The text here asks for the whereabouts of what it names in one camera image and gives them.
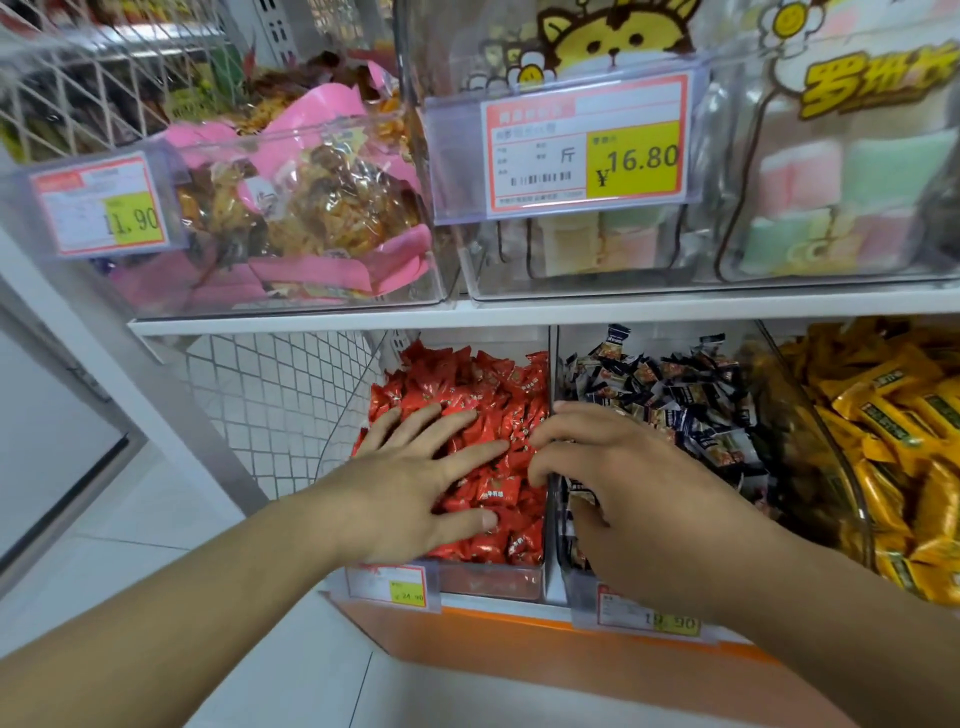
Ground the orange shelf base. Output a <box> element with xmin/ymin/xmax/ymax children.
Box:
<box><xmin>326</xmin><ymin>596</ymin><xmax>860</xmax><ymax>728</ymax></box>

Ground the person's left hand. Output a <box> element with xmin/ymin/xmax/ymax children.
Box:
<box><xmin>315</xmin><ymin>403</ymin><xmax>512</xmax><ymax>569</ymax></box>

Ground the white shelf board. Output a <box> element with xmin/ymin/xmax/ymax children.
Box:
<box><xmin>127</xmin><ymin>283</ymin><xmax>960</xmax><ymax>339</ymax></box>

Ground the white wire basket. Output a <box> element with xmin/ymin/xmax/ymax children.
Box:
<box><xmin>0</xmin><ymin>0</ymin><xmax>249</xmax><ymax>166</ymax></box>

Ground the clear rounded bin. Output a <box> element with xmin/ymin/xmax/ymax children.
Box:
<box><xmin>738</xmin><ymin>318</ymin><xmax>960</xmax><ymax>609</ymax></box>

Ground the pile of red candy packets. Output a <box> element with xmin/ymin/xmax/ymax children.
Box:
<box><xmin>352</xmin><ymin>339</ymin><xmax>551</xmax><ymax>567</ymax></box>

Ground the white wire mesh panel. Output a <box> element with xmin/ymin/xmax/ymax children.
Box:
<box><xmin>161</xmin><ymin>330</ymin><xmax>399</xmax><ymax>502</ymax></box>

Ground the person's right forearm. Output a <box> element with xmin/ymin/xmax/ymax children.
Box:
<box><xmin>660</xmin><ymin>517</ymin><xmax>960</xmax><ymax>728</ymax></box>

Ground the pile of dark blue candy packets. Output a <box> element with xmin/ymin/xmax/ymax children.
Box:
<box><xmin>558</xmin><ymin>324</ymin><xmax>774</xmax><ymax>571</ymax></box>

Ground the large orange-framed price label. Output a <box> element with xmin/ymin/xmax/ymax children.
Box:
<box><xmin>481</xmin><ymin>73</ymin><xmax>691</xmax><ymax>219</ymax></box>

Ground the price label on red bin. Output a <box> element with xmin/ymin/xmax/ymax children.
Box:
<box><xmin>345</xmin><ymin>562</ymin><xmax>430</xmax><ymax>610</ymax></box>

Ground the person's right hand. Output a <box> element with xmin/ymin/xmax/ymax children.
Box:
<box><xmin>526</xmin><ymin>401</ymin><xmax>723</xmax><ymax>624</ymax></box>

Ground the clear bin of pink bags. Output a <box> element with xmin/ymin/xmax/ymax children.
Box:
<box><xmin>0</xmin><ymin>112</ymin><xmax>460</xmax><ymax>322</ymax></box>

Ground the clear bin of red candies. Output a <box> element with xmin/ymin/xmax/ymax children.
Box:
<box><xmin>324</xmin><ymin>328</ymin><xmax>555</xmax><ymax>605</ymax></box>

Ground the pile of pink snack bags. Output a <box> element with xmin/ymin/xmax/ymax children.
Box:
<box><xmin>112</xmin><ymin>52</ymin><xmax>435</xmax><ymax>301</ymax></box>

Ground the pile of yellow candy packets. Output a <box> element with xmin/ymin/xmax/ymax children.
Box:
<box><xmin>780</xmin><ymin>318</ymin><xmax>960</xmax><ymax>609</ymax></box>

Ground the pile of pastel marshmallow packs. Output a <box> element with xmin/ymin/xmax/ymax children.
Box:
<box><xmin>525</xmin><ymin>127</ymin><xmax>954</xmax><ymax>279</ymax></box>

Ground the person's left forearm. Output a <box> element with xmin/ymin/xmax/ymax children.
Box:
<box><xmin>0</xmin><ymin>480</ymin><xmax>355</xmax><ymax>728</ymax></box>

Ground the clear bin with cat sticker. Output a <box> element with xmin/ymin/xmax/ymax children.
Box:
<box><xmin>397</xmin><ymin>0</ymin><xmax>744</xmax><ymax>303</ymax></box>

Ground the white shelf upright post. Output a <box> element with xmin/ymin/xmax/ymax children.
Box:
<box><xmin>0</xmin><ymin>225</ymin><xmax>271</xmax><ymax>519</ymax></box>

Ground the clear bin with flower sticker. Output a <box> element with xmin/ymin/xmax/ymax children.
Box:
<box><xmin>697</xmin><ymin>0</ymin><xmax>960</xmax><ymax>290</ymax></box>

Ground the clear bin of dark candies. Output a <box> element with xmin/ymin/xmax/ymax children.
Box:
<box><xmin>551</xmin><ymin>324</ymin><xmax>781</xmax><ymax>631</ymax></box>

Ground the price label on dark bin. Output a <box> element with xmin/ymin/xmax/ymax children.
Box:
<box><xmin>594</xmin><ymin>588</ymin><xmax>705</xmax><ymax>640</ymax></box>

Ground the small price label with yellow patch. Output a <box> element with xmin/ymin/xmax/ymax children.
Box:
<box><xmin>30</xmin><ymin>151</ymin><xmax>170</xmax><ymax>258</ymax></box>

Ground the clear label holder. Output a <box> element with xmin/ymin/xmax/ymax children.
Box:
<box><xmin>422</xmin><ymin>58</ymin><xmax>714</xmax><ymax>228</ymax></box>

